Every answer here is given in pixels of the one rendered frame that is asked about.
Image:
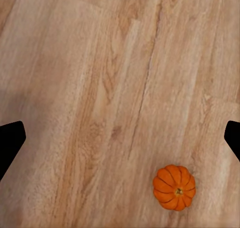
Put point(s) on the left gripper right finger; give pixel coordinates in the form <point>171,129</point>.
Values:
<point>232,137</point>

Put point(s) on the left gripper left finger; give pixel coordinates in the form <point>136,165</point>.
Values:
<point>12,137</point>

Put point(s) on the pumpkin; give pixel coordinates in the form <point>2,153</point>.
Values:
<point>174,187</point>

